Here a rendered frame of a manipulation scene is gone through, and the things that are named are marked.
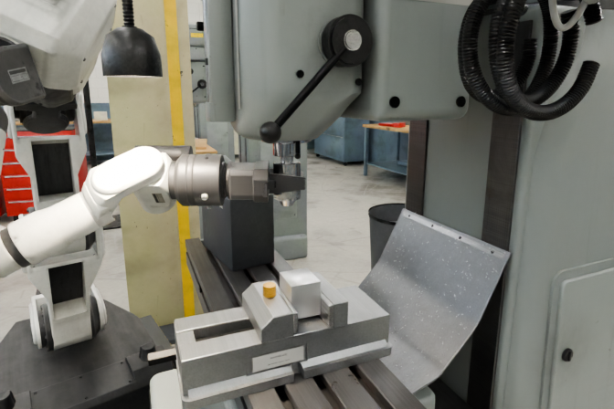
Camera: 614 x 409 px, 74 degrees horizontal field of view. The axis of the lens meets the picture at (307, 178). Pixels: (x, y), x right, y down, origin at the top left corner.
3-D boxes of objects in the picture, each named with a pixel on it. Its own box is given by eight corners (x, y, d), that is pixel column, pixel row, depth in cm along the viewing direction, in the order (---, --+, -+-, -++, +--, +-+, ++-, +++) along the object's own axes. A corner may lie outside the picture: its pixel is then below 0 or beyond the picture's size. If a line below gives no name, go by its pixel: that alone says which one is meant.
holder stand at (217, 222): (232, 272, 103) (228, 194, 99) (203, 246, 121) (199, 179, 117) (274, 262, 109) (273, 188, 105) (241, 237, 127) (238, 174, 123)
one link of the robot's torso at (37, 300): (32, 329, 137) (26, 292, 134) (98, 310, 149) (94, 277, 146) (36, 360, 121) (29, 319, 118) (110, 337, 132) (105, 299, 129)
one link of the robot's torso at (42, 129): (5, 48, 116) (-1, 4, 102) (58, 51, 123) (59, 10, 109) (18, 137, 109) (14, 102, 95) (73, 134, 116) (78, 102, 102)
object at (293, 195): (270, 196, 73) (269, 165, 72) (295, 194, 75) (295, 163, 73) (278, 203, 69) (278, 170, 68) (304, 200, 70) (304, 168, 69)
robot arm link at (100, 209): (169, 164, 64) (83, 207, 59) (180, 194, 72) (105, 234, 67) (151, 138, 67) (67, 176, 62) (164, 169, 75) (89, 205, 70)
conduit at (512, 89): (500, 123, 50) (517, -62, 46) (416, 117, 65) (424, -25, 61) (596, 120, 58) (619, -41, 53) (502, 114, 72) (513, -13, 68)
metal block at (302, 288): (291, 320, 67) (291, 287, 65) (280, 303, 72) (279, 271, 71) (320, 314, 69) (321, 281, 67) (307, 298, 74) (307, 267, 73)
